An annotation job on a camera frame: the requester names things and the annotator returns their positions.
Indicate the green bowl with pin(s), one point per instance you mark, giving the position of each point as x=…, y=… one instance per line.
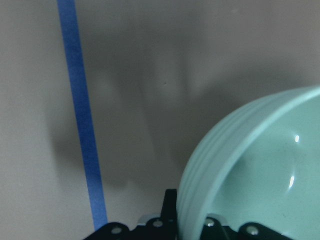
x=261, y=163

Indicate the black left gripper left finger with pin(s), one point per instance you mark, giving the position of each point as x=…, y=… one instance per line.
x=168, y=215

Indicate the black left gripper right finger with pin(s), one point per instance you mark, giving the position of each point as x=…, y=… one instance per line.
x=216, y=227

